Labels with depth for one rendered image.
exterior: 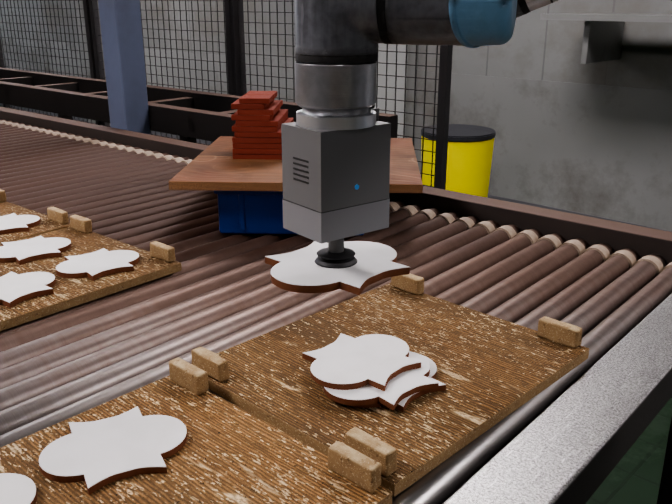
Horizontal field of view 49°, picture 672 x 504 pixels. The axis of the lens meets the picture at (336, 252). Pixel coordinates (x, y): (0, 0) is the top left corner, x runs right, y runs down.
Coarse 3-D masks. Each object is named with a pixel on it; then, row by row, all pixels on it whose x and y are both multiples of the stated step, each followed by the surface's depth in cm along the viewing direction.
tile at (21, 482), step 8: (0, 480) 70; (8, 480) 70; (16, 480) 70; (24, 480) 70; (0, 488) 69; (8, 488) 69; (16, 488) 69; (24, 488) 69; (32, 488) 69; (0, 496) 68; (8, 496) 68; (16, 496) 68; (24, 496) 68; (32, 496) 68
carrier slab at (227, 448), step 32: (160, 384) 90; (96, 416) 83; (192, 416) 83; (224, 416) 83; (0, 448) 77; (32, 448) 77; (192, 448) 77; (224, 448) 77; (256, 448) 77; (288, 448) 77; (32, 480) 72; (128, 480) 72; (160, 480) 72; (192, 480) 72; (224, 480) 72; (256, 480) 72; (288, 480) 72; (320, 480) 72
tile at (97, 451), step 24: (72, 432) 78; (96, 432) 78; (120, 432) 78; (144, 432) 78; (168, 432) 78; (48, 456) 74; (72, 456) 74; (96, 456) 74; (120, 456) 74; (144, 456) 74; (168, 456) 75; (72, 480) 71; (96, 480) 70
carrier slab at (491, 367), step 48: (384, 288) 119; (288, 336) 102; (336, 336) 102; (432, 336) 102; (480, 336) 102; (528, 336) 102; (240, 384) 90; (288, 384) 90; (480, 384) 90; (528, 384) 90; (288, 432) 82; (336, 432) 80; (384, 432) 80; (432, 432) 80; (480, 432) 82; (384, 480) 72
